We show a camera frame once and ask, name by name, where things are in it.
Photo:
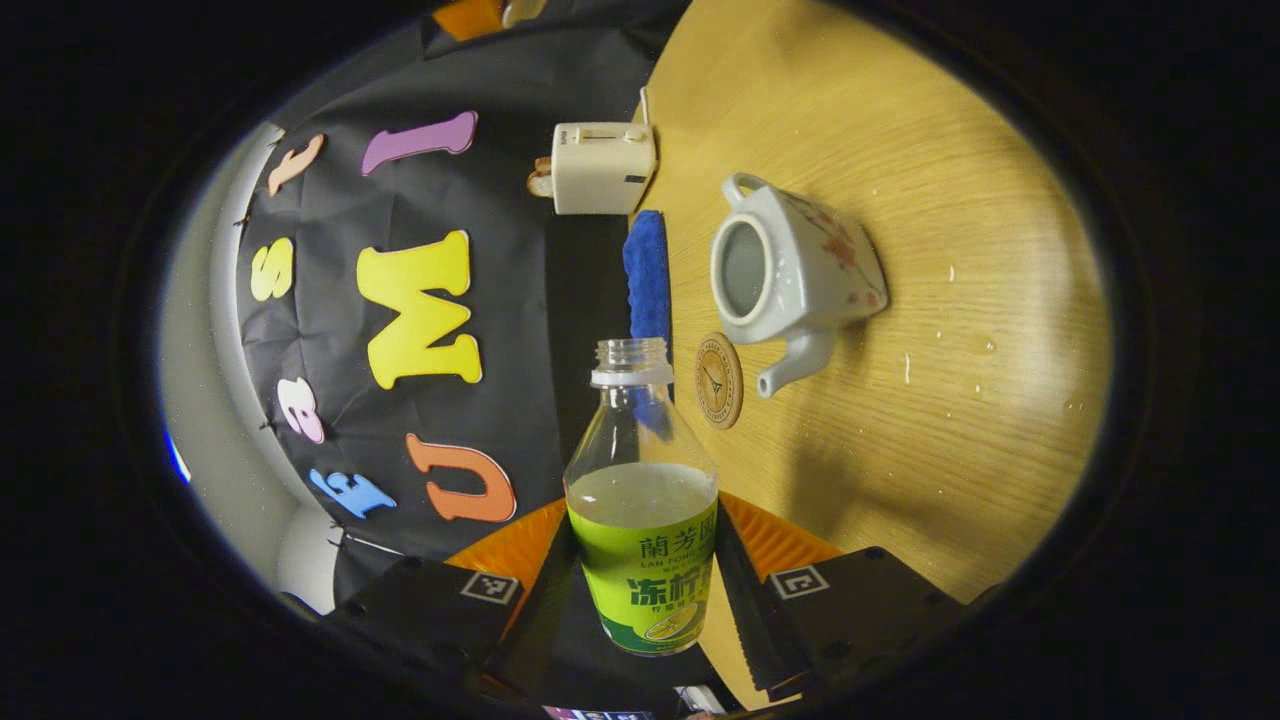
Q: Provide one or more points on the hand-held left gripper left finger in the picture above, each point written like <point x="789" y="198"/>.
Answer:
<point x="545" y="610"/>

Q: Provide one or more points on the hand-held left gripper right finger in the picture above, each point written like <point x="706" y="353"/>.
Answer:
<point x="750" y="610"/>

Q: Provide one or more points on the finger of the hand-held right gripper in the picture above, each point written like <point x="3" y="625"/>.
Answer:
<point x="470" y="18"/>

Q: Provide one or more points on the clear green-label water bottle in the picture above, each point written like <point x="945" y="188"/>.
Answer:
<point x="645" y="540"/>

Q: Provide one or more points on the round wooden coaster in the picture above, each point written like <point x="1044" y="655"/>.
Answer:
<point x="719" y="380"/>

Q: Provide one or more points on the white ceramic teacup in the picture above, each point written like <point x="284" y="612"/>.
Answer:
<point x="810" y="270"/>

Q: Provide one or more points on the bread slice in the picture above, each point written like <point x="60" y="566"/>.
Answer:
<point x="541" y="178"/>

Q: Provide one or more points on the white toaster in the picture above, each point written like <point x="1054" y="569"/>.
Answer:
<point x="600" y="170"/>

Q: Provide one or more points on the black backdrop cloth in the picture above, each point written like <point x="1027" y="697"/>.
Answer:
<point x="520" y="300"/>

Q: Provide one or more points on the blue towel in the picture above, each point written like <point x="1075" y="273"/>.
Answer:
<point x="648" y="280"/>

